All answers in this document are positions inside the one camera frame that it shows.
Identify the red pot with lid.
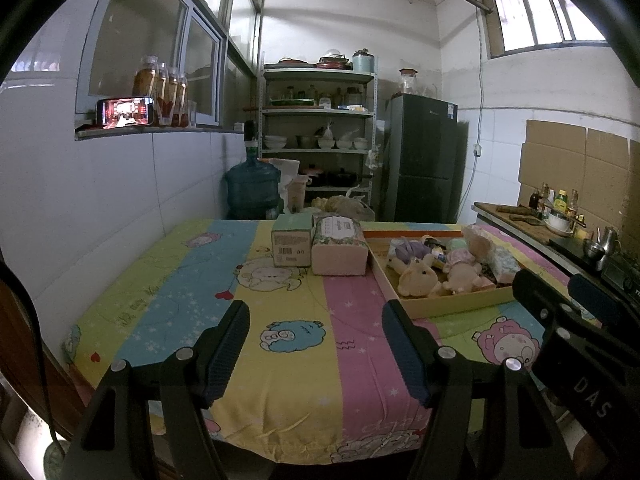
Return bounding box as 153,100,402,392
316,50,351,69

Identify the black cable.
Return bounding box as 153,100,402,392
30,305,58,453

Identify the plastic-wrapped pale plush toy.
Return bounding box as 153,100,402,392
462,225,496,267

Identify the blue water jug with pump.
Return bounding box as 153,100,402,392
224,121,282,221

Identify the yellowish filled plastic bag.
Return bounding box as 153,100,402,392
312,186,373,221

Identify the barred window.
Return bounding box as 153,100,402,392
475,0,608,60

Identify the purple plush toy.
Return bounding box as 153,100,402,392
387,237,431,266

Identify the black gas stove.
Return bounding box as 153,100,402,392
600,252,640,303

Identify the cardboard wall sheet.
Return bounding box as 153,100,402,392
517,119,640,211

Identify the black pot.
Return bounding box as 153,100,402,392
320,170,361,186

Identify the large white bowl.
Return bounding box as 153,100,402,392
545,212,575,236

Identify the cream plush toy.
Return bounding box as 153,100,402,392
397,255,451,298

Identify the orange-rimmed cardboard box tray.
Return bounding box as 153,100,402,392
361,227,521,320

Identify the group of condiment bottles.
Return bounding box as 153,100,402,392
527,182,582,218

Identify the pink-hat plush toy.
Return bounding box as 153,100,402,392
442,250,488,295

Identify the aluminium sliding window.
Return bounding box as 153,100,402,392
75,0,263,133

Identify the white metal shelf rack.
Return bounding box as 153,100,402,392
257,66,381,221

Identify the pink floral tissue pack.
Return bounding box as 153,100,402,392
311,212,370,277

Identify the green leaf-print tissue pack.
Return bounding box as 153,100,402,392
271,212,315,267

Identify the white sack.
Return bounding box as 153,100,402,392
270,158,301,211

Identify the smartphone with lit screen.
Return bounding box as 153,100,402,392
96,96,155,128

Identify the dark refrigerator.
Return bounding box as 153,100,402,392
382,92,460,223

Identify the white blue-print wipes pack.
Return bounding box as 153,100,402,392
482,247,523,285

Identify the metal kettle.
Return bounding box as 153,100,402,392
595,225,621,256

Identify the white yellow soft pouch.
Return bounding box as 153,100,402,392
425,242,448,271

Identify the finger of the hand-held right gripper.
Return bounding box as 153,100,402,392
567,272,640,341
511,267,601,342

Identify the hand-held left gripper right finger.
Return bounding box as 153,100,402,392
381,300,576,480

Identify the kitchen counter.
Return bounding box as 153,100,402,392
472,201,640,311

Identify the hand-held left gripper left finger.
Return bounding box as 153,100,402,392
60,300,251,480

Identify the clear glass jar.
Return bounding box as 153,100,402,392
398,67,420,95

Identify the wooden table frame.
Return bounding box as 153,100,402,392
0,275,101,441

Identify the beige bag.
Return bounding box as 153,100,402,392
287,175,312,213

